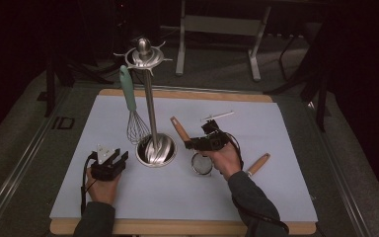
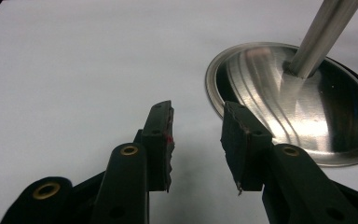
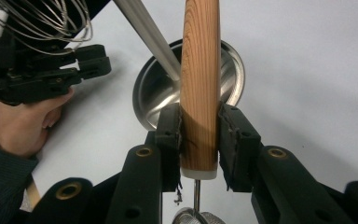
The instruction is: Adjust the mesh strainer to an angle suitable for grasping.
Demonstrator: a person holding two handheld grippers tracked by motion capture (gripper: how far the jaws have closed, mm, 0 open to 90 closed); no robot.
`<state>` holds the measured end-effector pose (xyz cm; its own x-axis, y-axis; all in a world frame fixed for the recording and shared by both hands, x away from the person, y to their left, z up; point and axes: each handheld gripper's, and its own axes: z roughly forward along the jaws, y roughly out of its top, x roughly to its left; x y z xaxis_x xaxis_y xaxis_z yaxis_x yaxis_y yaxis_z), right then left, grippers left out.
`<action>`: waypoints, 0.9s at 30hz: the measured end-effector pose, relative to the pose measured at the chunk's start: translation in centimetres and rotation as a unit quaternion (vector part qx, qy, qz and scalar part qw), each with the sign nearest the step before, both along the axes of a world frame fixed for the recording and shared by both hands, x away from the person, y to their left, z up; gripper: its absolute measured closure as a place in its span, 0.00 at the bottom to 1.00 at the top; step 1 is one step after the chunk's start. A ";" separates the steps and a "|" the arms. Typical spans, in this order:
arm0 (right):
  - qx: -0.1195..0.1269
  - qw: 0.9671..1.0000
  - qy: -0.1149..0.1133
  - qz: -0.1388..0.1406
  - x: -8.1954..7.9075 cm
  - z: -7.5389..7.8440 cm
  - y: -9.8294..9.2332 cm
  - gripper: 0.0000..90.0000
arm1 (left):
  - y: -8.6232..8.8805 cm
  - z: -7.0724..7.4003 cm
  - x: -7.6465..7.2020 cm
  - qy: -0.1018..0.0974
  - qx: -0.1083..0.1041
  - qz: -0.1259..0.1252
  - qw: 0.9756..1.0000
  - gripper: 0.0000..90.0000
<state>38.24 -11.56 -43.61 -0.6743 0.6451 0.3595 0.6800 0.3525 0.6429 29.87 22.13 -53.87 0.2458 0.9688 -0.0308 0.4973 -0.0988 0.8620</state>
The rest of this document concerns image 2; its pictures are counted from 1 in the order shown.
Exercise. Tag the steel utensil rack with hooks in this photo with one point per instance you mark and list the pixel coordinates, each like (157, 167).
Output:
(317, 102)

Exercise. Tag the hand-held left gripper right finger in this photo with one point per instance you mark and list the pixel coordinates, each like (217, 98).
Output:
(292, 183)

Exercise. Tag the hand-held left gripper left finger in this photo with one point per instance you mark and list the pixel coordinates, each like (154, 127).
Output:
(127, 183)

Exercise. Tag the white work mat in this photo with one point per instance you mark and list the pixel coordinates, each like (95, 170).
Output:
(74, 77)

